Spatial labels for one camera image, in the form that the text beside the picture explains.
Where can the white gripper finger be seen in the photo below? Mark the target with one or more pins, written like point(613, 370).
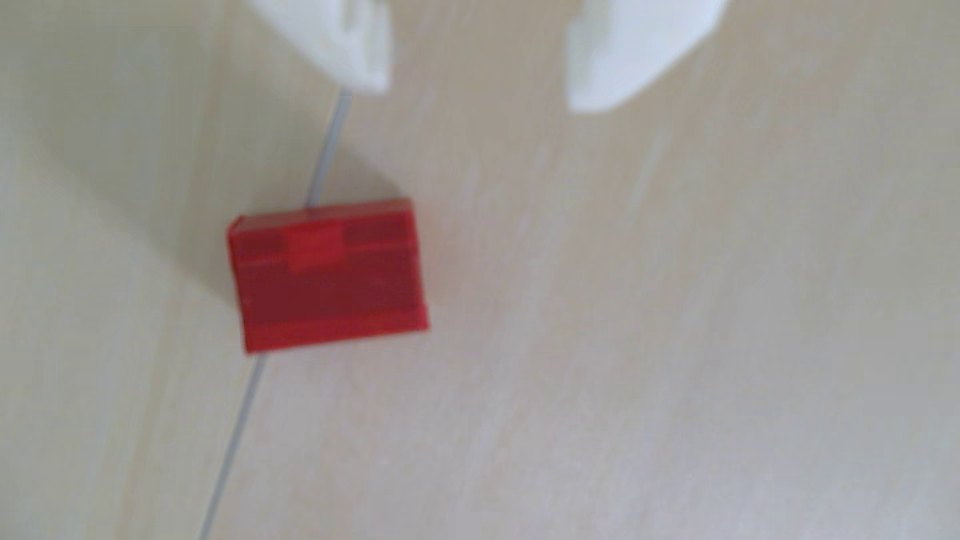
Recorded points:
point(637, 45)
point(337, 34)

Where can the red plastic block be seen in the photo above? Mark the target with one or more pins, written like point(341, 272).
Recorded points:
point(330, 281)

